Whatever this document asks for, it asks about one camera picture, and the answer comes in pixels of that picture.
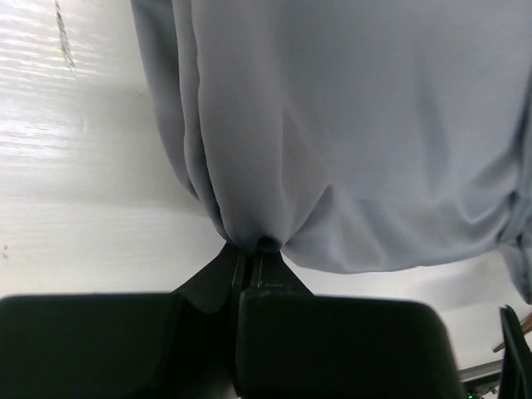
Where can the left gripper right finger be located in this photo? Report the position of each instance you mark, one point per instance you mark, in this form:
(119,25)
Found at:
(291,343)

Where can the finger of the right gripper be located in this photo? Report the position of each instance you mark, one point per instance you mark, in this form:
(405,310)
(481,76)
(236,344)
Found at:
(515,381)

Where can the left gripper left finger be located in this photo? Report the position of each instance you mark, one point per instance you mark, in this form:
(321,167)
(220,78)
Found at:
(121,345)

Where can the copper knife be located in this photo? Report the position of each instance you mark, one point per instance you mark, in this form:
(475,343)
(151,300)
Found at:
(499,347)

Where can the grey cloth placemat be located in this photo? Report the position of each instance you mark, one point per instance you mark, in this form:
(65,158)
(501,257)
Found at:
(354,136)

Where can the aluminium front rail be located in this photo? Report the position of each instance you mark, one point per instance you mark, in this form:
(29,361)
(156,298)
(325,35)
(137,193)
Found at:
(481,371)

